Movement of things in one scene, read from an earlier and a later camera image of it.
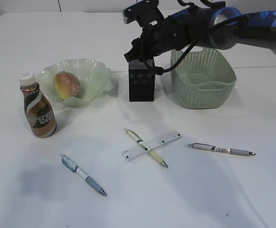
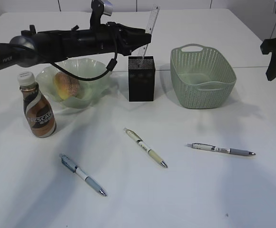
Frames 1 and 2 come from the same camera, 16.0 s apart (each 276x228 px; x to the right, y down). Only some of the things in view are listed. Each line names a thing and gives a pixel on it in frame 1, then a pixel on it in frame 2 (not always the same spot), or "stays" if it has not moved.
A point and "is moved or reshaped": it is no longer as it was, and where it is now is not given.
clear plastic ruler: (138, 151) is moved or reshaped
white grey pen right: (202, 146) stays
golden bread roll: (67, 85) stays
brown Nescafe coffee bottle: (38, 109) stays
